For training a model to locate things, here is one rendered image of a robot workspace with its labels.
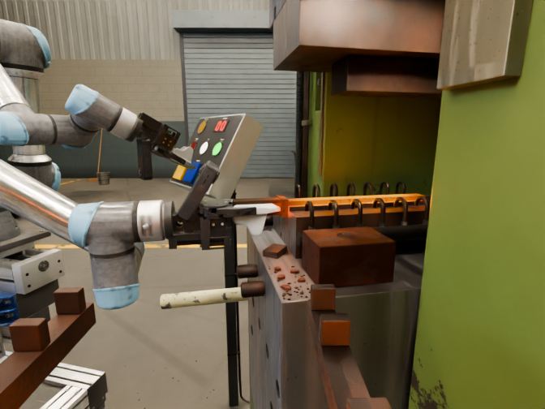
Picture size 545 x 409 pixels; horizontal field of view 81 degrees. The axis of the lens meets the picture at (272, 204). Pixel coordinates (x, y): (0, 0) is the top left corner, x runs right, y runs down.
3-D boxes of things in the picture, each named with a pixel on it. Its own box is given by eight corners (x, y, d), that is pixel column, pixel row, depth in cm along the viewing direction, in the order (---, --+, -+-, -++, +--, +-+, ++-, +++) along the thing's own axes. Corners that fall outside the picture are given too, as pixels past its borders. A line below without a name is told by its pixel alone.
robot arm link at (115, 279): (144, 282, 68) (139, 234, 66) (139, 309, 58) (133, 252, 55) (104, 287, 66) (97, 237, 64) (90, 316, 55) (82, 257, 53)
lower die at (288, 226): (295, 258, 57) (296, 213, 55) (272, 227, 76) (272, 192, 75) (491, 243, 65) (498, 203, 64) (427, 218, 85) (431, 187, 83)
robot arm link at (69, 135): (36, 128, 83) (50, 103, 77) (80, 129, 93) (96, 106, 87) (48, 154, 83) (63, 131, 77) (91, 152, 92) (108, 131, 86)
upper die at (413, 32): (298, 45, 50) (299, -24, 48) (272, 70, 69) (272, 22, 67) (521, 58, 58) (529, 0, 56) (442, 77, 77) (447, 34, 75)
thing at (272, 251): (277, 259, 57) (277, 252, 57) (262, 256, 58) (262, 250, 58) (287, 251, 61) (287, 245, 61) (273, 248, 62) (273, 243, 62)
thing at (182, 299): (160, 314, 98) (159, 298, 97) (162, 305, 103) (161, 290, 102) (298, 299, 107) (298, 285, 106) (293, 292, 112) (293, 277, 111)
